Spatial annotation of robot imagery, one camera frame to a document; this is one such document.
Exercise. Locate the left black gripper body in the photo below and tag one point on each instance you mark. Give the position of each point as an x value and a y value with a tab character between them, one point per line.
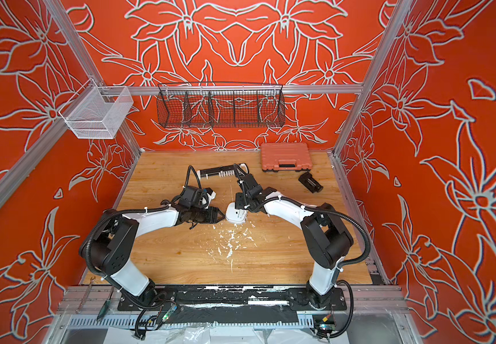
204	216

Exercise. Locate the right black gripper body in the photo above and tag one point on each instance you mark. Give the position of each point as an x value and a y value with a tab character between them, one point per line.
246	200

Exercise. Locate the white alarm device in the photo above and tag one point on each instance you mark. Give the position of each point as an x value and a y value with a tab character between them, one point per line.
234	215

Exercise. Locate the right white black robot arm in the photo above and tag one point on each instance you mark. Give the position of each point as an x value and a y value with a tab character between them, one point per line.
326	236

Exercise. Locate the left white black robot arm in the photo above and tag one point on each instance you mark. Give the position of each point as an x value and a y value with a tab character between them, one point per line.
107	248

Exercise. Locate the black white hand tool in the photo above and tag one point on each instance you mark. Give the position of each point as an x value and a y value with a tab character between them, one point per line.
220	171

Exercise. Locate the small black holder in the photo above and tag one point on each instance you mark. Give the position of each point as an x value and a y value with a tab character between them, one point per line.
311	184

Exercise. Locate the red plastic tool case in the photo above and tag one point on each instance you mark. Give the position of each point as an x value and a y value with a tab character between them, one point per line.
277	157

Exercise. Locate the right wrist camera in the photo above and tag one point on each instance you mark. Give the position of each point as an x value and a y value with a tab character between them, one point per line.
247	182

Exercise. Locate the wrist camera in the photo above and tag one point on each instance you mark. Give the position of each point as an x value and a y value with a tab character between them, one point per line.
247	182
192	196

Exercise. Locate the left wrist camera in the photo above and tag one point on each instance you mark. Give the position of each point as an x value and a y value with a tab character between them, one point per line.
192	196

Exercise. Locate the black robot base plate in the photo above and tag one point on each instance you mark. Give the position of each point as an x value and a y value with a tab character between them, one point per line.
293	297

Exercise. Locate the black wire wall basket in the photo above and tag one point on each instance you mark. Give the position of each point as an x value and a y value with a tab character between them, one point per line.
231	105

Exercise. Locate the green handled screwdriver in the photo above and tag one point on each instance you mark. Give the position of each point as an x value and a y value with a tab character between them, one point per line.
106	306

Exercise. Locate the white wire mesh basket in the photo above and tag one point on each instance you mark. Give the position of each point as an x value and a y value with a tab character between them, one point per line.
94	115

